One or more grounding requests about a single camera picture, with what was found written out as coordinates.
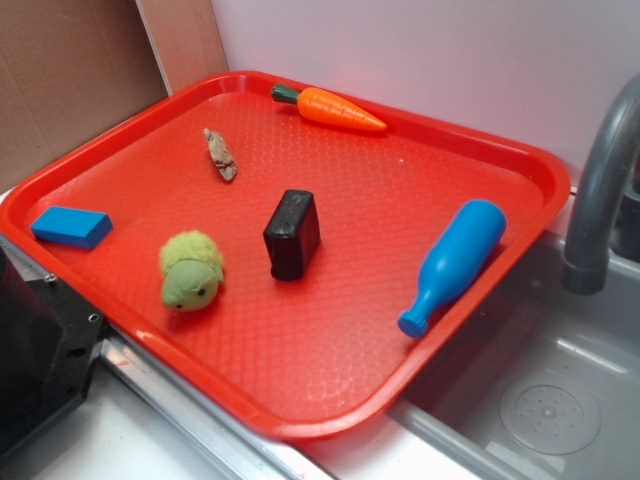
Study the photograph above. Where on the orange toy carrot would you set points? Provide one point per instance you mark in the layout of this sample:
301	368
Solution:
325	107

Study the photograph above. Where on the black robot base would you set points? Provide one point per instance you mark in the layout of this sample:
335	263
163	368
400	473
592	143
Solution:
50	339

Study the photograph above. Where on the red plastic tray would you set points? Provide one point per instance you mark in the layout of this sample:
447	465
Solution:
298	359

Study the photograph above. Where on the black rectangular block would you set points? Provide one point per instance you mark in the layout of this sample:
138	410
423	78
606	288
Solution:
292	235

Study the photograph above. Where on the brown wood chip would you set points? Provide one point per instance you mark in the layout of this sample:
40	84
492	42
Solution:
220	154

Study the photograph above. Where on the green plush toy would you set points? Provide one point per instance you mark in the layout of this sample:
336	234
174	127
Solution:
192	268

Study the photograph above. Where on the blue plastic toy bottle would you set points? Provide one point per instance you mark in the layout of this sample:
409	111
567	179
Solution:
454	262

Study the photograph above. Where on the blue rectangular block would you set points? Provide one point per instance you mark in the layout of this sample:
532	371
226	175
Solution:
72	227

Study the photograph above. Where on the grey toy sink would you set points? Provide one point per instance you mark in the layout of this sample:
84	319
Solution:
538	383

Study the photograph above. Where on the grey toy faucet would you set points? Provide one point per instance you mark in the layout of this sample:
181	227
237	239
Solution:
605	214

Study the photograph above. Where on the brown cardboard panel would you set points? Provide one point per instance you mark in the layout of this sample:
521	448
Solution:
70	71

